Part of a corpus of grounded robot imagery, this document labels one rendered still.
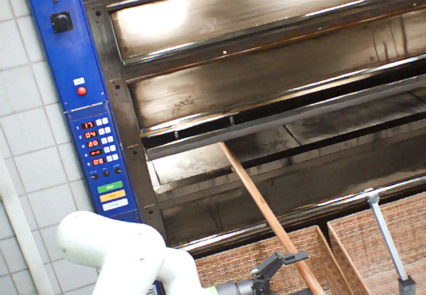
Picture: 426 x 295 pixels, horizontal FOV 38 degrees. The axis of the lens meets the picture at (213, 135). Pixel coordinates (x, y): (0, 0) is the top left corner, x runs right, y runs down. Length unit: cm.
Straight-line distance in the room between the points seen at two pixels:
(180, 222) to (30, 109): 72
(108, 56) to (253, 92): 53
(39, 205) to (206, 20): 89
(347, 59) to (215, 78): 50
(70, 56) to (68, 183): 48
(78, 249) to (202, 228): 110
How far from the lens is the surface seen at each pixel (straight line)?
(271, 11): 220
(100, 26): 210
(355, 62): 238
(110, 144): 221
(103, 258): 138
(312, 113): 222
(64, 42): 208
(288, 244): 194
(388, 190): 221
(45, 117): 219
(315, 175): 254
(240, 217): 248
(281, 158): 243
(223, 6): 216
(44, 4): 205
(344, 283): 245
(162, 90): 221
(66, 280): 252
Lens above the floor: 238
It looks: 26 degrees down
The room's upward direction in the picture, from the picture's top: 11 degrees counter-clockwise
